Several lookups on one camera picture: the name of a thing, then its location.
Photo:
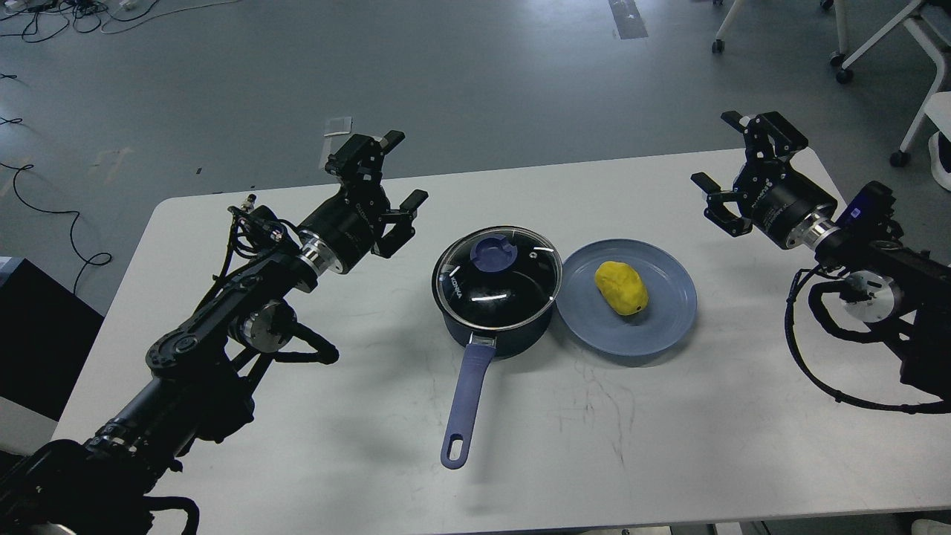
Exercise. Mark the glass lid with blue knob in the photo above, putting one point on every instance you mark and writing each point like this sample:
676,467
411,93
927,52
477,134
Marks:
497,278

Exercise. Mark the blue plate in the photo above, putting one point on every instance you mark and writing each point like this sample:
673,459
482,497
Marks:
668,317

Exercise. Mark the yellow potato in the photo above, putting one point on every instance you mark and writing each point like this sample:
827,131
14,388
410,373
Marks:
622,287

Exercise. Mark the white rolling chair frame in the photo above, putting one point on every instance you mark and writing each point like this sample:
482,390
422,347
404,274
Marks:
854,105

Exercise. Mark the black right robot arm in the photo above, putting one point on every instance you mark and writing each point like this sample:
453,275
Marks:
873,289

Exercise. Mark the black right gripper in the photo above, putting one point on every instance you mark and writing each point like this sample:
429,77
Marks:
768,193

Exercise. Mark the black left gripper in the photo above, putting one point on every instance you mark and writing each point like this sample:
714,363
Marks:
359,218

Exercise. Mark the grey floor tape strip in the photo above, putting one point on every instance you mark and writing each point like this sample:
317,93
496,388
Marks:
629,23

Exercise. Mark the black box at left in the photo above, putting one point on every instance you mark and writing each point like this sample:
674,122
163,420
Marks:
46,336

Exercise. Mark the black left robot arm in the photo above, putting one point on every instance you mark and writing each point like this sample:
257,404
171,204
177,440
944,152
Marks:
205,372

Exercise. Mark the dark blue saucepan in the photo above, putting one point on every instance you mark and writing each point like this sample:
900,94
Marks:
480,349

